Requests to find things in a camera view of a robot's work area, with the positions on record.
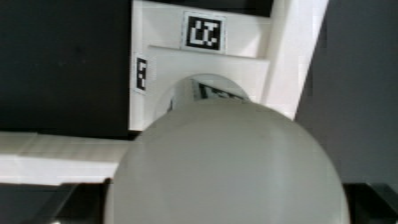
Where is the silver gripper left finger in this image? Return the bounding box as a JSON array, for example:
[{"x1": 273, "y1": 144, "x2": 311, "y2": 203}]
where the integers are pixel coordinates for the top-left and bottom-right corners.
[{"x1": 23, "y1": 179, "x2": 112, "y2": 224}]

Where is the white U-shaped fence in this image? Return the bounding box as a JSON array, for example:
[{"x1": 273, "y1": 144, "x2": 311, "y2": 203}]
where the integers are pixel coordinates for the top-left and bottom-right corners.
[{"x1": 0, "y1": 0, "x2": 328, "y2": 185}]

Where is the white lamp bulb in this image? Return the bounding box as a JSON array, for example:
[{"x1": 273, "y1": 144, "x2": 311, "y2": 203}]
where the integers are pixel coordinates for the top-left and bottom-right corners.
[{"x1": 103, "y1": 73, "x2": 352, "y2": 224}]

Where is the white lamp base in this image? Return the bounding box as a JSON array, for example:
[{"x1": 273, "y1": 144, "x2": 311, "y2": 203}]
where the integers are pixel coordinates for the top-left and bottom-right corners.
[{"x1": 129, "y1": 0, "x2": 272, "y2": 131}]

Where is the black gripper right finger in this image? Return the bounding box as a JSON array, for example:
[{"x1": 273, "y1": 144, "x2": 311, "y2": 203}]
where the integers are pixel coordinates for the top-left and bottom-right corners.
[{"x1": 343, "y1": 183, "x2": 398, "y2": 224}]

